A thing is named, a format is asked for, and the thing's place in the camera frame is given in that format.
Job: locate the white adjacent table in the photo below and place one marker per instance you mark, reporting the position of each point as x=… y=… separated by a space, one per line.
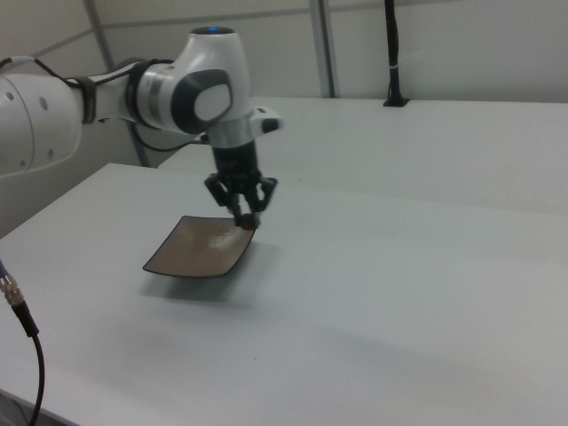
x=399 y=146

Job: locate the square brown ceramic plate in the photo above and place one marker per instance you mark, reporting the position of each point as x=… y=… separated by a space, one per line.
x=199 y=248

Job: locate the black pole with clamp base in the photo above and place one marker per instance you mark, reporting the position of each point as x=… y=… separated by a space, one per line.
x=394 y=44

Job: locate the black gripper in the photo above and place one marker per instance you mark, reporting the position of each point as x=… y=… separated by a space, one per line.
x=235 y=157

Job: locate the red strawberry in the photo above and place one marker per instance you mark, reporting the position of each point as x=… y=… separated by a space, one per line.
x=250 y=227

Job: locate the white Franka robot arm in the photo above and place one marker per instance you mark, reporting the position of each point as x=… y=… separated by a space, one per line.
x=208 y=57

